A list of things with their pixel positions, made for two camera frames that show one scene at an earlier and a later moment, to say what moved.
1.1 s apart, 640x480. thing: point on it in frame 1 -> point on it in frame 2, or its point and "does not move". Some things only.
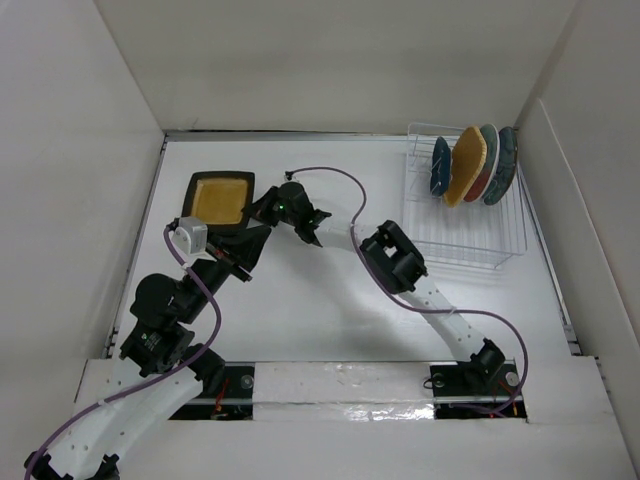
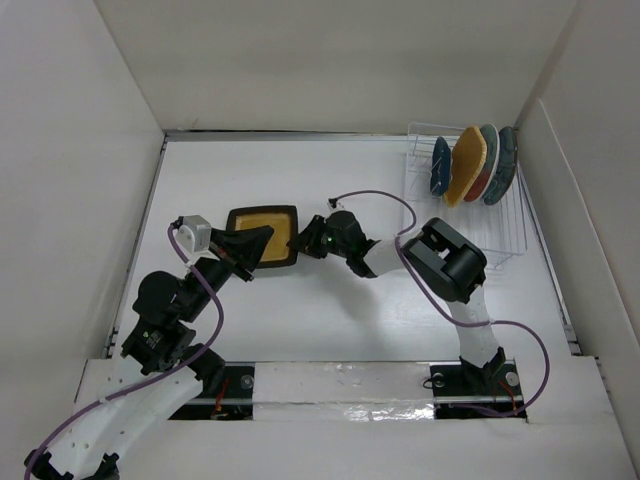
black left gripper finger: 251,239 does not move
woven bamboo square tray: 469,154 does not move
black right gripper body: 272,211 -> 324,241
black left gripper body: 211,273 does not move
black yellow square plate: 222,200 -> 283,220
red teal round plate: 488,170 does not move
